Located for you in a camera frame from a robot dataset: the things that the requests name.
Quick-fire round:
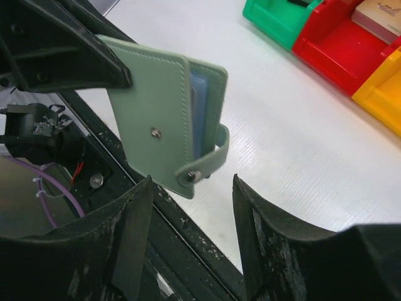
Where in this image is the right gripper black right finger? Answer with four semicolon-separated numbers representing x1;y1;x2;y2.
232;177;400;300

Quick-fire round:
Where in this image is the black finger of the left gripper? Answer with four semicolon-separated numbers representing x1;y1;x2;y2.
1;1;132;93

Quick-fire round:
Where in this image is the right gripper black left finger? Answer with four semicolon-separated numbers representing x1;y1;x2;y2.
1;177;154;300

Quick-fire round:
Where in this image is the sage green card holder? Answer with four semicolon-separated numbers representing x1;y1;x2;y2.
101;36;229;199

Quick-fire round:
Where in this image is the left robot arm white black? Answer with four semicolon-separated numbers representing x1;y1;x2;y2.
1;1;133;166

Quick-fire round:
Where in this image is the black card stack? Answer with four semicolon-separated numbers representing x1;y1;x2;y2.
287;0;313;8

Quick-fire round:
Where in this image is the tan card stack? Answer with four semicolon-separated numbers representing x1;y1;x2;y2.
352;0;400;44

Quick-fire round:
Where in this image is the yellow plastic bin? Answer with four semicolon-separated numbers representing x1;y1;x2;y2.
352;49;400;135

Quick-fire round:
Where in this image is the red plastic bin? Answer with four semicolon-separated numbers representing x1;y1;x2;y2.
292;0;400;96

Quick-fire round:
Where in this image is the green plastic bin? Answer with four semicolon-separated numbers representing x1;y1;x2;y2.
242;0;321;51

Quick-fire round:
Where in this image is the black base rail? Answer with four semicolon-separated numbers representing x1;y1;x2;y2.
59;92;246;300

